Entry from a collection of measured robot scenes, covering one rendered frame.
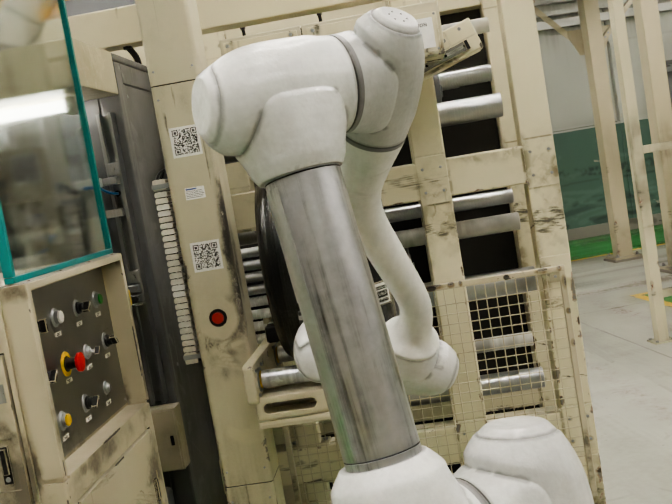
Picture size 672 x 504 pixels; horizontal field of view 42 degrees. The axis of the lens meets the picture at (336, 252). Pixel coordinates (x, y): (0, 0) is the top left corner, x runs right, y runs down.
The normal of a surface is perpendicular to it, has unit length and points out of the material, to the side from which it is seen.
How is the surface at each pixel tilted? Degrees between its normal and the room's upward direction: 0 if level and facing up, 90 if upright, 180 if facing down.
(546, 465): 64
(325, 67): 78
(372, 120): 146
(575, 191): 90
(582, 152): 90
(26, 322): 90
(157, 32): 90
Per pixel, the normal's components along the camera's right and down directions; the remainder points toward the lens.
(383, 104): 0.62, 0.56
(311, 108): 0.47, -0.08
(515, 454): -0.19, -0.51
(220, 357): -0.07, 0.10
